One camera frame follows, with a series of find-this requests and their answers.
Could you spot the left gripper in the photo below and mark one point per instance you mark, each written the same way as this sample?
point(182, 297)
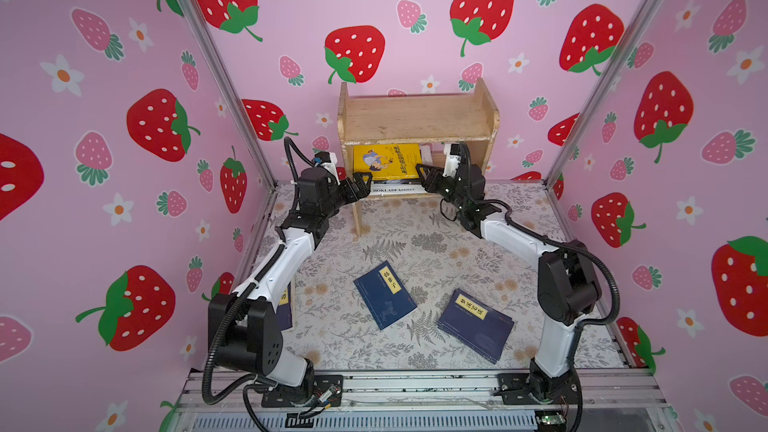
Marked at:
point(359, 192)

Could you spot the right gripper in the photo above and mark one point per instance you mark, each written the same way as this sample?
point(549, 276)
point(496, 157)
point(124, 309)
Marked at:
point(433, 178)

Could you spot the white hardcover book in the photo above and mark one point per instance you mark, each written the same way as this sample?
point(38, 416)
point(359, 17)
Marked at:
point(396, 188)

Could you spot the yellow cartoon cover book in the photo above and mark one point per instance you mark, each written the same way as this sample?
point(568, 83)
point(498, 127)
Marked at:
point(388, 162)

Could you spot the blue book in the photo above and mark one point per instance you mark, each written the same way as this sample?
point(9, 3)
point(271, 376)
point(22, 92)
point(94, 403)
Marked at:
point(385, 295)
point(477, 325)

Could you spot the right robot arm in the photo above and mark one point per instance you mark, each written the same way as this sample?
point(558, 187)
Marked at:
point(567, 286)

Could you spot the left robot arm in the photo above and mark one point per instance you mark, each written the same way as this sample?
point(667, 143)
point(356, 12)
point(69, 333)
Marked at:
point(245, 341)

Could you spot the wooden two-tier shelf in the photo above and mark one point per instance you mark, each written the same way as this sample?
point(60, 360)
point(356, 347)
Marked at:
point(470, 118)

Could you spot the dark purple book left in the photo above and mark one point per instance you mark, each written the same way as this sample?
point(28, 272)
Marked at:
point(284, 312)

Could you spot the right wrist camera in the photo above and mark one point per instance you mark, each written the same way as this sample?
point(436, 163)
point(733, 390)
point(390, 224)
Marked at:
point(455, 154)

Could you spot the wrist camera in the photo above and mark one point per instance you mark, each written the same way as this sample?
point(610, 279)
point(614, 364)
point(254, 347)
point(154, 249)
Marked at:
point(328, 161)
point(455, 154)

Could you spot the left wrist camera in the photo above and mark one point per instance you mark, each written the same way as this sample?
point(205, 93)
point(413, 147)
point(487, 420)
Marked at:
point(328, 161)

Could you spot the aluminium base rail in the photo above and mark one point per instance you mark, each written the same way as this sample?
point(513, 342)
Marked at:
point(441, 400)

